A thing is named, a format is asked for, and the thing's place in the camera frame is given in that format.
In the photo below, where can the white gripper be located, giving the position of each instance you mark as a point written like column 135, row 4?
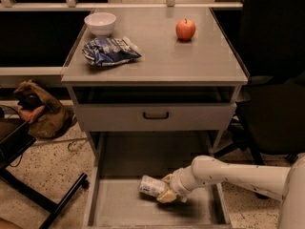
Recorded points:
column 178, row 183

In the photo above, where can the blue label plastic bottle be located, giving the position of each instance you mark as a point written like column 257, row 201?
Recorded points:
column 154, row 187

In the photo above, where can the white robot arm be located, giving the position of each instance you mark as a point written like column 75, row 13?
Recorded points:
column 286, row 184

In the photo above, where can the open grey drawer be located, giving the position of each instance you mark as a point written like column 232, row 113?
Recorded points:
column 124, row 158

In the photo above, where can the grey drawer cabinet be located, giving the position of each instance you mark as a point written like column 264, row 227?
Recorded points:
column 169, row 71

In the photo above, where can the brown bag on floor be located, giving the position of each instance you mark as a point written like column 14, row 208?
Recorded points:
column 47, row 116

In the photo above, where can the blue chip bag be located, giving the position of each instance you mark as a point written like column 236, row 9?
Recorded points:
column 110, row 52

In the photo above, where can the red apple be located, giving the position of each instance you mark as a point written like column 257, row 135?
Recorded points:
column 185, row 29

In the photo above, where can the white bowl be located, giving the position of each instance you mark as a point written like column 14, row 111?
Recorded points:
column 100, row 23

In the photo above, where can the black office chair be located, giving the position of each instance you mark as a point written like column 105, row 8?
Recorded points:
column 270, row 41

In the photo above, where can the closed drawer with black handle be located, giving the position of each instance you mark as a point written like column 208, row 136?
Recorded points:
column 153, row 117

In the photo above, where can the black stand frame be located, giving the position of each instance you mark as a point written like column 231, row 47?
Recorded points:
column 14, row 141

